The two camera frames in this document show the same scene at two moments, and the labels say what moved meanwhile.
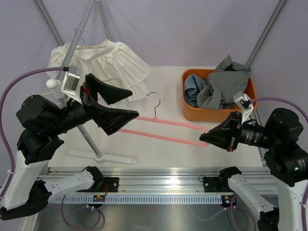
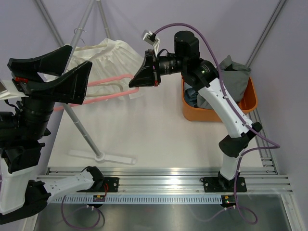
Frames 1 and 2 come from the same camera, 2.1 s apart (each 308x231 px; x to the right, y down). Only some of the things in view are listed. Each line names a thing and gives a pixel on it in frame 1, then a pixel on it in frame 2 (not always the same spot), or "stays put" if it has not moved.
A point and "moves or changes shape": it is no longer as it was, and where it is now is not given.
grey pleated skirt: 229,78 stays put
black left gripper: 111,119 -> 70,87
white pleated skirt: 113,63 stays put
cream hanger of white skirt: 87,47 stays put
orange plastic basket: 199,114 stays put
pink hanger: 173,121 moves or changes shape
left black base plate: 110,185 stays put
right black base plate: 217,184 stays put
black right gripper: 226,134 -> 147,76
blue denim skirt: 192,85 stays put
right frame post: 266,32 stays put
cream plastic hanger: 102,82 moves or changes shape
